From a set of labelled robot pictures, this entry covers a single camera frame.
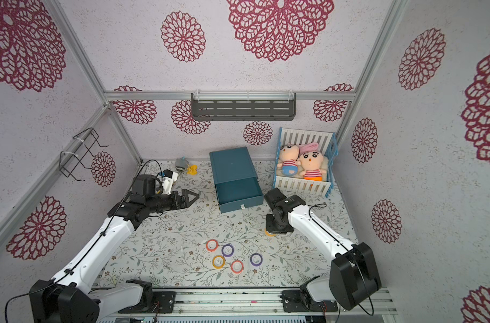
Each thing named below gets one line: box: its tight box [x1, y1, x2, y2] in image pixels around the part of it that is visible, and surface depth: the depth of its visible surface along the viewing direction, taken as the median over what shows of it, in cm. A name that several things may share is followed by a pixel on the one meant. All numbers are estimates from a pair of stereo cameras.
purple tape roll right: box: [249, 253, 264, 267], surface depth 85 cm
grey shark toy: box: [175, 158, 190, 173], surface depth 115 cm
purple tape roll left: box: [221, 243, 235, 258], surface depth 87 cm
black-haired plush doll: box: [298, 141, 327, 182], surface depth 104 cm
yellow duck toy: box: [187, 164, 199, 176], surface depth 119 cm
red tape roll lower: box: [230, 259, 245, 274], surface depth 83 cm
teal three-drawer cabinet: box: [209, 146, 265, 214], surface depth 91 cm
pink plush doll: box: [277, 144, 302, 177], surface depth 107 cm
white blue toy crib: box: [272, 127, 339, 199], surface depth 107 cm
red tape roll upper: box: [205, 238, 219, 253], surface depth 89 cm
